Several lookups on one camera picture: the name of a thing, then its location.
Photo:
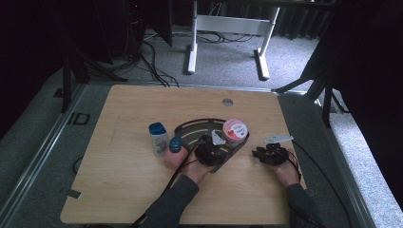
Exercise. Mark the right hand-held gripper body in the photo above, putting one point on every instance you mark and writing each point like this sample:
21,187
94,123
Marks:
275,155

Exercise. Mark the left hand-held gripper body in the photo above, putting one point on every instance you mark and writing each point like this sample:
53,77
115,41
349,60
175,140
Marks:
210,155

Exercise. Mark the black metal corner rack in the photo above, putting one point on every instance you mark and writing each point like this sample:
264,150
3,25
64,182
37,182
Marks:
193,129

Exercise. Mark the round tub with pink lid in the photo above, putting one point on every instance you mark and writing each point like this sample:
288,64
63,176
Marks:
235,131

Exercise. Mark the pink pump bottle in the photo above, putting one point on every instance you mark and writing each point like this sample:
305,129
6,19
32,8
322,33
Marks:
175,156

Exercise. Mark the white bottle with blue cap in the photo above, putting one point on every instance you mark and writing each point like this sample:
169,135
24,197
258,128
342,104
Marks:
159,139

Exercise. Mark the person's left hand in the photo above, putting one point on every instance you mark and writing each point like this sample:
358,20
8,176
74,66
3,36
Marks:
198,172

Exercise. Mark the person's right hand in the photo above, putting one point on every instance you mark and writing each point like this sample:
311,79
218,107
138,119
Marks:
286,175

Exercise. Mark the grey tape piece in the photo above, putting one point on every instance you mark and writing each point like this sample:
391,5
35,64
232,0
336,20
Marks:
311,192
72,193

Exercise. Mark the black metal stand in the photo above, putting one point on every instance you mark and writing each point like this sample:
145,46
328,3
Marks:
326,101

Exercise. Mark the black tripod stand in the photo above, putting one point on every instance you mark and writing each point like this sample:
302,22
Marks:
67,79

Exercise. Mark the metal floor rail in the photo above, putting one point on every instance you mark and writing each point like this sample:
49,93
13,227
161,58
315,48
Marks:
348,177
38,148

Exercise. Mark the white desk frame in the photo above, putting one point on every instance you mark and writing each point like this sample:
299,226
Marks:
233,25

